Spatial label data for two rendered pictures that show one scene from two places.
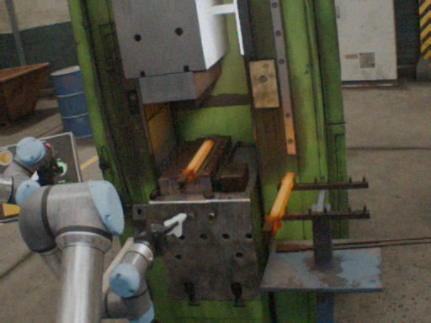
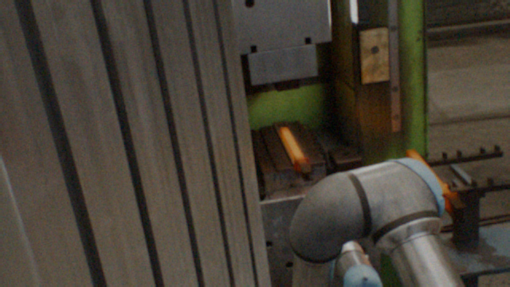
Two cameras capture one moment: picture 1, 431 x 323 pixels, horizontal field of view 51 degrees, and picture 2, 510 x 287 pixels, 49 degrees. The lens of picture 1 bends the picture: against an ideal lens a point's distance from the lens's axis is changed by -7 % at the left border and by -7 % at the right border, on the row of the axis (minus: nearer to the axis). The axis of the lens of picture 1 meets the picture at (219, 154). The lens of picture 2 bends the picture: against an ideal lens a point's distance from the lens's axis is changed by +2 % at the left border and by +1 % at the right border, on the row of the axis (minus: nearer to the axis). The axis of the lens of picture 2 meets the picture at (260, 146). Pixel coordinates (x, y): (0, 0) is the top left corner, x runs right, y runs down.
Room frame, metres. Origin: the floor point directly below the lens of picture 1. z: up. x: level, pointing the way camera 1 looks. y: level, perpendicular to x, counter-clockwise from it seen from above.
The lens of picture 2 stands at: (0.15, 0.78, 1.70)
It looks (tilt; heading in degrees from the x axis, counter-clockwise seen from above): 21 degrees down; 340
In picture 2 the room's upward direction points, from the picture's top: 7 degrees counter-clockwise
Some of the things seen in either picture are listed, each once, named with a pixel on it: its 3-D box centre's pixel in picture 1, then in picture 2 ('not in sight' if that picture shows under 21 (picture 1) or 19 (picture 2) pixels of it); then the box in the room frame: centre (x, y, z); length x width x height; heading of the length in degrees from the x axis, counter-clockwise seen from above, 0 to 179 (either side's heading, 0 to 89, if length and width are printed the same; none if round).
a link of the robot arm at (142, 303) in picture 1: (131, 304); not in sight; (1.03, 0.29, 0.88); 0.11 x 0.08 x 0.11; 84
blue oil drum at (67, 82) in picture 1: (78, 101); not in sight; (6.21, 1.77, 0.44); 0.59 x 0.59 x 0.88
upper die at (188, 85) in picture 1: (183, 75); (272, 51); (1.82, 0.09, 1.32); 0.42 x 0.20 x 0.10; 165
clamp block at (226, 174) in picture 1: (235, 177); (344, 163); (1.63, -0.04, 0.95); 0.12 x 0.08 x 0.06; 165
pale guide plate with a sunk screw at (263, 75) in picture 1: (264, 84); (374, 56); (1.67, -0.19, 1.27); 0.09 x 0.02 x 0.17; 75
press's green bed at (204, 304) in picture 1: (235, 302); not in sight; (1.82, 0.03, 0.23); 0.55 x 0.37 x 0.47; 165
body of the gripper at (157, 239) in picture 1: (149, 244); not in sight; (1.18, 0.24, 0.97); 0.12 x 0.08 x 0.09; 165
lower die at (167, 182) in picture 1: (198, 161); (284, 152); (1.82, 0.09, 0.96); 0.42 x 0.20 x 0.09; 165
